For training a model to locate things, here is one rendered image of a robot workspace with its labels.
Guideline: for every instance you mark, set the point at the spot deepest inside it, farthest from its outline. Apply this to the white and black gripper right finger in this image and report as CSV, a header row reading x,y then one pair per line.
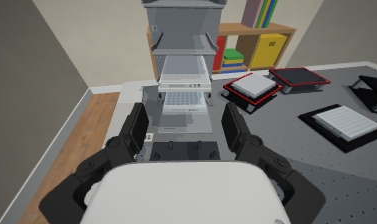
x,y
302,200

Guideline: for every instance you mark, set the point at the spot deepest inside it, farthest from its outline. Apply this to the grey plate hotel rack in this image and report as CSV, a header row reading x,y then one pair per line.
x,y
184,27

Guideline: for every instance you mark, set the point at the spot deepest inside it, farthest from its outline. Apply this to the grey speckled base plate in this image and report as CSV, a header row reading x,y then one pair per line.
x,y
348,180

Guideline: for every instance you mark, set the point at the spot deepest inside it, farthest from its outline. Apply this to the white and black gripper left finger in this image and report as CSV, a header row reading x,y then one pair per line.
x,y
65,203

